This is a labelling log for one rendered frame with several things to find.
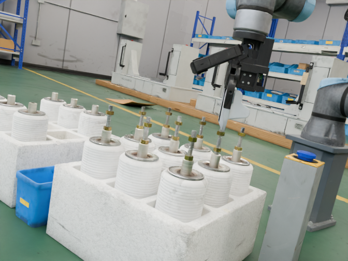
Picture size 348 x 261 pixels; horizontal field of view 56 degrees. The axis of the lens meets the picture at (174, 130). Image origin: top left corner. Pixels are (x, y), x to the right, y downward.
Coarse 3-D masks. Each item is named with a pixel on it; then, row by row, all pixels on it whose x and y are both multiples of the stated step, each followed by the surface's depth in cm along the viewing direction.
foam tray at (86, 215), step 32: (64, 192) 76; (96, 192) 70; (256, 192) 86; (64, 224) 77; (96, 224) 70; (128, 224) 65; (160, 224) 60; (192, 224) 60; (224, 224) 69; (256, 224) 88; (96, 256) 71; (128, 256) 65; (160, 256) 61; (192, 256) 60; (224, 256) 74
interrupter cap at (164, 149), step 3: (159, 147) 83; (162, 147) 84; (165, 147) 84; (168, 147) 85; (159, 150) 80; (162, 150) 81; (165, 150) 81; (168, 150) 83; (180, 150) 84; (183, 150) 84; (165, 153) 79; (168, 153) 79; (171, 153) 79; (174, 153) 79; (177, 153) 81; (180, 153) 81; (183, 153) 81; (186, 153) 82
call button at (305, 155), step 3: (300, 150) 72; (297, 153) 71; (300, 153) 70; (303, 153) 70; (306, 153) 70; (309, 153) 70; (312, 153) 71; (300, 156) 70; (303, 156) 70; (306, 156) 69; (309, 156) 69; (312, 156) 69; (315, 156) 70; (303, 159) 70; (306, 159) 70; (309, 159) 70; (312, 159) 70
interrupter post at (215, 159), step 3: (213, 153) 75; (213, 156) 74; (216, 156) 74; (219, 156) 74; (210, 159) 75; (213, 159) 74; (216, 159) 74; (219, 159) 75; (210, 162) 75; (213, 162) 74; (216, 162) 74; (219, 162) 75; (210, 165) 75; (213, 165) 75; (216, 165) 75
